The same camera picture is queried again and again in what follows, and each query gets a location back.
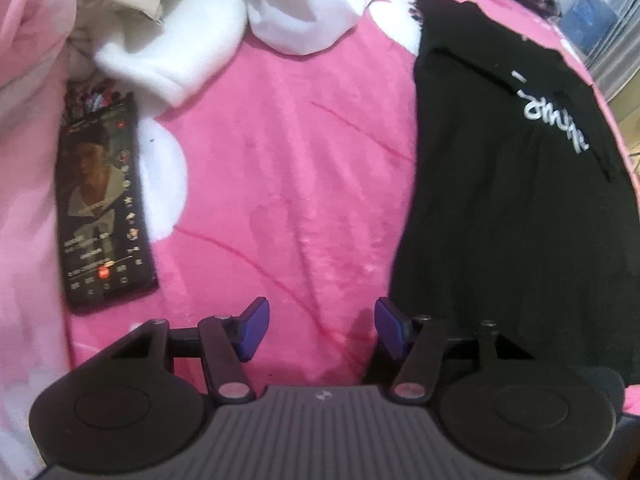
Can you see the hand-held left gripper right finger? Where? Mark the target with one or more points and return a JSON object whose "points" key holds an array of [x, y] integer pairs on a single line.
{"points": [[390, 327]]}

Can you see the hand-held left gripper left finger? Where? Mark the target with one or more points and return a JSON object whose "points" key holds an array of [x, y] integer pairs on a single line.
{"points": [[255, 325]]}

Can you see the black t-shirt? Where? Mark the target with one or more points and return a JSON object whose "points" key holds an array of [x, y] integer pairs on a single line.
{"points": [[500, 235]]}

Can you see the white garment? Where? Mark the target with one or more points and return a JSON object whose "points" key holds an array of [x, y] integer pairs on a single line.
{"points": [[300, 10]]}

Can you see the pink floral blanket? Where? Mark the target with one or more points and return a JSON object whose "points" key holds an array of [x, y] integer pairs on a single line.
{"points": [[300, 185]]}

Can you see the black smartphone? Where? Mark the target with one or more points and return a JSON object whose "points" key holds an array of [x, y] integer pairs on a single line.
{"points": [[100, 210]]}

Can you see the pale pink quilt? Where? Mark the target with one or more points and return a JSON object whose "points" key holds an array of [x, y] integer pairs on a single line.
{"points": [[30, 160]]}

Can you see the beige curtain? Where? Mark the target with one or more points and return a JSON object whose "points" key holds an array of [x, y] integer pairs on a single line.
{"points": [[620, 50]]}

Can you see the blue water jug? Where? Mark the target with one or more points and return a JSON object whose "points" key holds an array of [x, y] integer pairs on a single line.
{"points": [[587, 15]]}

